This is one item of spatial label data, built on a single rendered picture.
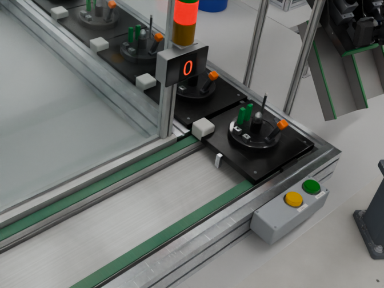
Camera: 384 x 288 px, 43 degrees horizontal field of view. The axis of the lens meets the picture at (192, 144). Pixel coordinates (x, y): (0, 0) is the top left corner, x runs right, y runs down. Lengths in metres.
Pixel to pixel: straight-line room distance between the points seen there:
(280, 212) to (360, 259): 0.24
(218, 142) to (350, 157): 0.45
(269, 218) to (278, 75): 0.78
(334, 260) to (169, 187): 0.44
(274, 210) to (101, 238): 0.40
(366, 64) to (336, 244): 0.59
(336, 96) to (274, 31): 0.70
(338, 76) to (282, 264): 0.59
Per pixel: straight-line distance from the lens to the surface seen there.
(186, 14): 1.07
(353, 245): 1.32
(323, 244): 1.29
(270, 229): 1.15
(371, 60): 1.63
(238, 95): 1.48
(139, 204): 1.20
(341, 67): 1.51
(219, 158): 1.27
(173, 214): 1.18
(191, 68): 1.15
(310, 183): 1.26
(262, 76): 1.80
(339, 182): 1.46
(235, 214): 1.16
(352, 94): 1.52
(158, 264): 1.05
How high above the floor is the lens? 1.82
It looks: 41 degrees down
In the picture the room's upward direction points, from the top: 8 degrees clockwise
